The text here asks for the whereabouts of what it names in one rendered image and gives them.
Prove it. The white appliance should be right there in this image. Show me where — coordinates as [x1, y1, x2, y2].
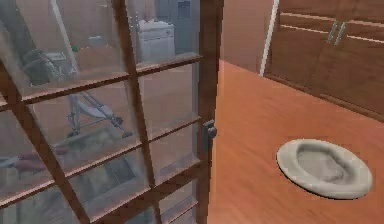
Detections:
[137, 19, 176, 64]

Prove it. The brown glass-paned door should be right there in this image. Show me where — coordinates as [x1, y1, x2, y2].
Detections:
[0, 0, 225, 224]

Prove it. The grey exercise machine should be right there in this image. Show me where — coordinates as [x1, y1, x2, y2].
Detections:
[21, 49, 134, 140]

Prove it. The brown wooden cupboard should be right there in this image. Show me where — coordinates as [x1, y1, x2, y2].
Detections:
[263, 0, 384, 123]

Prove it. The grey door handle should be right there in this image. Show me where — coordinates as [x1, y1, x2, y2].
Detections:
[201, 119, 218, 152]

